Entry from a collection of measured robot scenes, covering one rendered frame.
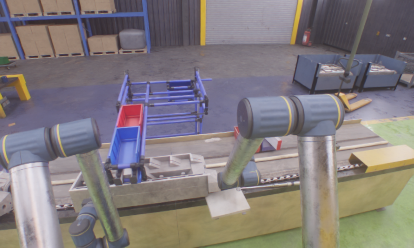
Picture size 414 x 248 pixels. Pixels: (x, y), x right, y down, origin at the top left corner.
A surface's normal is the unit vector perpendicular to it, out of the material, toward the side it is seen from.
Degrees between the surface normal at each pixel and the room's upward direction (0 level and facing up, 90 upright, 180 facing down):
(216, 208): 0
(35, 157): 56
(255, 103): 18
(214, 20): 90
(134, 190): 80
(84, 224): 9
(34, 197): 44
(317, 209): 67
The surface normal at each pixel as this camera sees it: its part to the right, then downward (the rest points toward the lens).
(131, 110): 0.18, 0.54
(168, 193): 0.18, 0.33
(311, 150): -0.65, 0.03
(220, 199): 0.01, -0.87
